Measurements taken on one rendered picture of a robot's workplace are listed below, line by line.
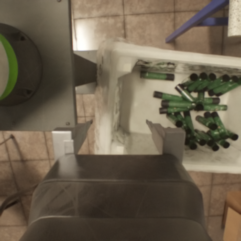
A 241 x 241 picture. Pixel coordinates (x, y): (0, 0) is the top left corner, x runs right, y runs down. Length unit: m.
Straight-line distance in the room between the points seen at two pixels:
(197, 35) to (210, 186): 1.21
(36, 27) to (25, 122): 0.18
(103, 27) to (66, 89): 0.98
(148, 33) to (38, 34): 1.00
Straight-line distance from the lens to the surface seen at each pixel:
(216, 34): 1.44
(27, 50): 0.35
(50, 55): 0.36
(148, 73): 0.79
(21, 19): 0.39
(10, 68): 0.30
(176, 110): 0.82
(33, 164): 1.61
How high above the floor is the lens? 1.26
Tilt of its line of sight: 75 degrees down
